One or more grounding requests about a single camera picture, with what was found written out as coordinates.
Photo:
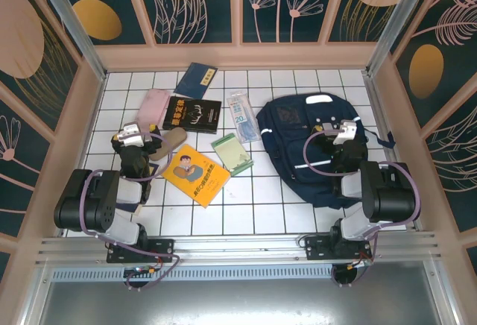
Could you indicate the brown glasses case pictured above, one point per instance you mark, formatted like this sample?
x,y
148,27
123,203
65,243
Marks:
x,y
173,138

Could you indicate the navy blue backpack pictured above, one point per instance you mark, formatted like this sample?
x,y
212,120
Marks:
x,y
290,142

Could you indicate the pink pencil case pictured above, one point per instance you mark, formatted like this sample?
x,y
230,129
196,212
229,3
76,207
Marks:
x,y
151,107

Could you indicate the black book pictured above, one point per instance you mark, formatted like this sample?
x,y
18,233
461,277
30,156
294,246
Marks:
x,y
194,114

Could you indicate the green notepad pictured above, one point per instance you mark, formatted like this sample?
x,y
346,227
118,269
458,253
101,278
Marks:
x,y
231,153

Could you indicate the clear ruler set pack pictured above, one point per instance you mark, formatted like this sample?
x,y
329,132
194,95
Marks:
x,y
242,116

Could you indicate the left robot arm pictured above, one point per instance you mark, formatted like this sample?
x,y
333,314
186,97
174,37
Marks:
x,y
74,205

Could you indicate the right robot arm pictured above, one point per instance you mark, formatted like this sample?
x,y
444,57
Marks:
x,y
391,198

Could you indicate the small circuit board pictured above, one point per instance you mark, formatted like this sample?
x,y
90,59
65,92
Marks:
x,y
141,271

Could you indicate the grey metal sheet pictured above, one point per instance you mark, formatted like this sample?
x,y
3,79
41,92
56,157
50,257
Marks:
x,y
238,302

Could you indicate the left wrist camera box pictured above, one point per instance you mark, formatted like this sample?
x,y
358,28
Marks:
x,y
132,134

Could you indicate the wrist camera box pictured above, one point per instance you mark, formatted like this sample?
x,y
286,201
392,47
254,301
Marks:
x,y
344,131
132,134

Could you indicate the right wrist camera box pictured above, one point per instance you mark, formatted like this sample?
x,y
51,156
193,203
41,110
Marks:
x,y
344,131

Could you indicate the aluminium frame post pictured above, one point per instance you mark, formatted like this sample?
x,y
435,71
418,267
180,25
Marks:
x,y
72,23
401,23

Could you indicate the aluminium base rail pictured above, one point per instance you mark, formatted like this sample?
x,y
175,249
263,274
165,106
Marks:
x,y
238,245

